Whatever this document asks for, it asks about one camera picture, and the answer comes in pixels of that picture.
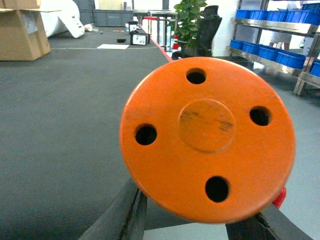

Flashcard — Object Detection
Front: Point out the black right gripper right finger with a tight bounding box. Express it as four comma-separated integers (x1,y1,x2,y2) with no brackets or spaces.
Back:
225,204,311,240

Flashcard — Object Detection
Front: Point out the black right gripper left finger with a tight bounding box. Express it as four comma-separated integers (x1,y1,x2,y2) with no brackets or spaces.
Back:
80,178,148,240

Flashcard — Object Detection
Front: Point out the orange cylinder cap 4680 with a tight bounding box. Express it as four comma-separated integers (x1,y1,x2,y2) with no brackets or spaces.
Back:
119,57,296,223

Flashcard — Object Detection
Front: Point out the stainless steel shelf rack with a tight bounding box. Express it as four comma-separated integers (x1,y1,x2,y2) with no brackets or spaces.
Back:
226,0,320,96

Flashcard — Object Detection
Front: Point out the white paper sheet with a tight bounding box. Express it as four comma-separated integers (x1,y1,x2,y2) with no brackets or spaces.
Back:
97,44,129,50

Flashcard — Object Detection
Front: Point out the black white device box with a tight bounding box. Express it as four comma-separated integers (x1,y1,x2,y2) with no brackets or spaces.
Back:
130,33,150,46

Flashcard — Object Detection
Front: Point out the green potted plant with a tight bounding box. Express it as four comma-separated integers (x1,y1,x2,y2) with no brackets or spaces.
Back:
172,0,207,50

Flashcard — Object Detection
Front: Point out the grey plastic crate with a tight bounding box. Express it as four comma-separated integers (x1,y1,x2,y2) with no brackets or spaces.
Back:
79,9,134,27

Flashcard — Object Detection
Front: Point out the large cardboard box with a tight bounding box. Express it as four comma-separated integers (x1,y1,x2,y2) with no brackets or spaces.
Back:
0,0,61,61

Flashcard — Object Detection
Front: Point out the black office chair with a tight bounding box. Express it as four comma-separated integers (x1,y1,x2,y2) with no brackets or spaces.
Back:
171,5,223,60

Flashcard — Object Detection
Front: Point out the white foam roll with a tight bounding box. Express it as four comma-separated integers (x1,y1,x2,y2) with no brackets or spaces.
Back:
40,0,85,39

